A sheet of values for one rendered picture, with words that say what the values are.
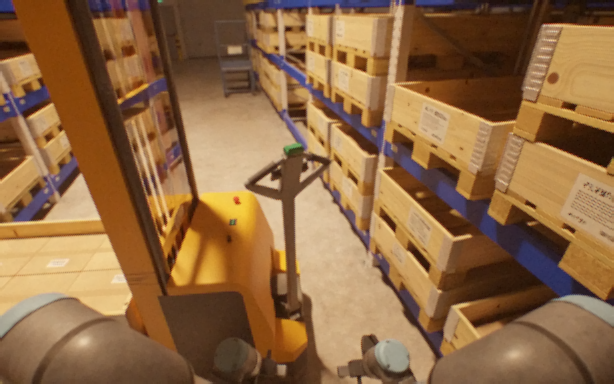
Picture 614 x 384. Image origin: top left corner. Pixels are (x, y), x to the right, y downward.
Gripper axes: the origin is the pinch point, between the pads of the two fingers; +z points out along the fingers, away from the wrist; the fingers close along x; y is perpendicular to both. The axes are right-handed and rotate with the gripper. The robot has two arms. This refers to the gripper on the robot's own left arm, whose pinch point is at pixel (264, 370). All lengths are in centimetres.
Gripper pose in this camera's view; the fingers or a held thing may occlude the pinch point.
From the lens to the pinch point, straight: 132.2
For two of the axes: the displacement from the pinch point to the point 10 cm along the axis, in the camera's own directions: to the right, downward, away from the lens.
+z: 1.9, 6.0, 7.8
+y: 1.1, -8.0, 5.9
